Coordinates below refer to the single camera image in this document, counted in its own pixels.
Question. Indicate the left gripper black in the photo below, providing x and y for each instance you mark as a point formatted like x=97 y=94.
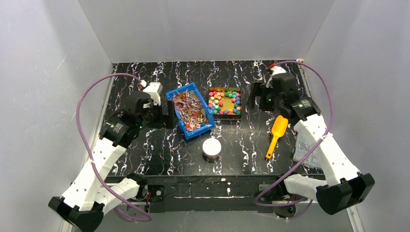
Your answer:
x=163 y=116

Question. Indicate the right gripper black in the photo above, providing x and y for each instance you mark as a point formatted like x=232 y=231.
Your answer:
x=258 y=98

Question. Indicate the blue plastic candy bin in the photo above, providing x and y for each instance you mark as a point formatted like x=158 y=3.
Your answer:
x=193 y=113

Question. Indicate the square tin of star candies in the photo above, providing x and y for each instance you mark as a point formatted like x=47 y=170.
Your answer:
x=225 y=103

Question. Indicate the orange plastic scoop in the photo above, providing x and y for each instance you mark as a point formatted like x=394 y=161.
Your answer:
x=278 y=130

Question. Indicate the white round jar lid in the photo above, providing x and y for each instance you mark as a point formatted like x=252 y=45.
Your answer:
x=211 y=147

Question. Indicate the clear round plastic jar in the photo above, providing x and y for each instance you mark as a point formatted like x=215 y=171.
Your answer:
x=211 y=157

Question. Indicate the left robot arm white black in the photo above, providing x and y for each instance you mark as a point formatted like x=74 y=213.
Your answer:
x=89 y=198

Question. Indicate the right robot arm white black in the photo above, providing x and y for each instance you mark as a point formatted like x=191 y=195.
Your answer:
x=344 y=185

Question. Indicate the clear plastic compartment box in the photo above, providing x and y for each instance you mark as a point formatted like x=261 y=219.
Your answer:
x=301 y=148

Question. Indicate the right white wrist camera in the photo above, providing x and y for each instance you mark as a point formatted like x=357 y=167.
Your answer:
x=272 y=71

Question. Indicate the aluminium frame rail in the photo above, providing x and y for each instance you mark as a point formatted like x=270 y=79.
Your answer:
x=206 y=193

